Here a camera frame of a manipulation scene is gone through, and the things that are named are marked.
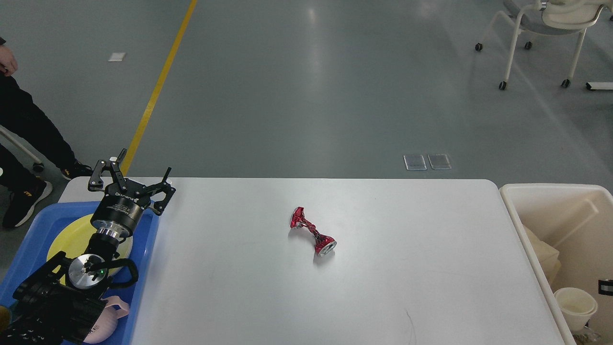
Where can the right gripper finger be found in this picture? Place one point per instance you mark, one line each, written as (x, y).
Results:
(605, 287)

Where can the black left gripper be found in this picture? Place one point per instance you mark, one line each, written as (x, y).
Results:
(123, 204)

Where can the white paper cup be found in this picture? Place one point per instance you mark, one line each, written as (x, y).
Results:
(577, 307)

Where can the brown paper bag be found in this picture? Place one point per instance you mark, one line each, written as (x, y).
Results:
(548, 257)

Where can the yellow round plate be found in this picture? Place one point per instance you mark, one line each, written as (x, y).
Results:
(74, 238)

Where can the pink ribbed mug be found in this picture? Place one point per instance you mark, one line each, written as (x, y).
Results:
(107, 322)

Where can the crushed red can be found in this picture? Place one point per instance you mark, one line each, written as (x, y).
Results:
(323, 244)

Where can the aluminium foil sheet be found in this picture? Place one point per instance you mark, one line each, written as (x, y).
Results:
(586, 336)

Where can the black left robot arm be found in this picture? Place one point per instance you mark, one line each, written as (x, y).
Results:
(90, 270)

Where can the beige plastic bin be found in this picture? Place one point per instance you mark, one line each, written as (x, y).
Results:
(576, 220)

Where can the blue plastic tray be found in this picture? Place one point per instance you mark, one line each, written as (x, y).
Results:
(141, 268)

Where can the white wheeled chair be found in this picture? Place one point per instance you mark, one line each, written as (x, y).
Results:
(547, 18)

